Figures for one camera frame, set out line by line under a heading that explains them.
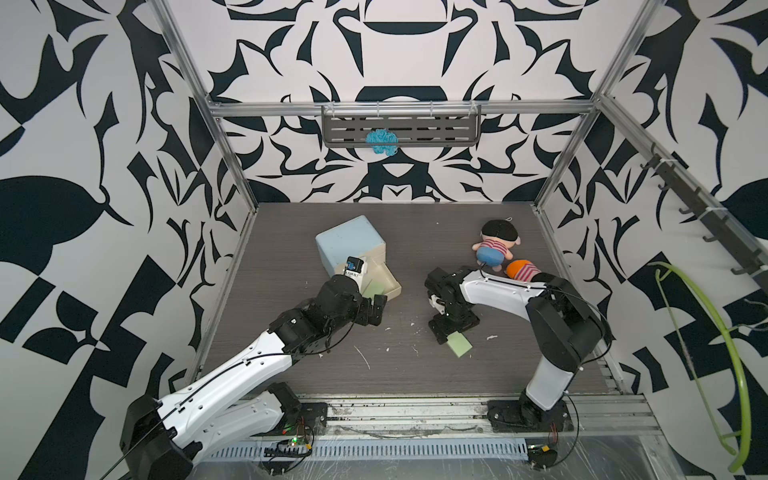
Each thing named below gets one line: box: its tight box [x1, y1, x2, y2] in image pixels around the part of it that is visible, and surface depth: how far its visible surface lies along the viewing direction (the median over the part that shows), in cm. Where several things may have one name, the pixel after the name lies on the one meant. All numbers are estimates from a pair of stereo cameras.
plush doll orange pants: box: [506, 259, 542, 282], surface depth 96 cm
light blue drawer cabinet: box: [315, 215, 386, 275], surface depth 92 cm
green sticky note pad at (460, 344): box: [446, 331, 473, 358], surface depth 87 cm
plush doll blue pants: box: [472, 219, 521, 272], surface depth 104 cm
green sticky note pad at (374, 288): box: [363, 281, 385, 299], surface depth 98 cm
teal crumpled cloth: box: [365, 128, 399, 156], surface depth 93 cm
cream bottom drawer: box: [359, 248, 402, 301], surface depth 98 cm
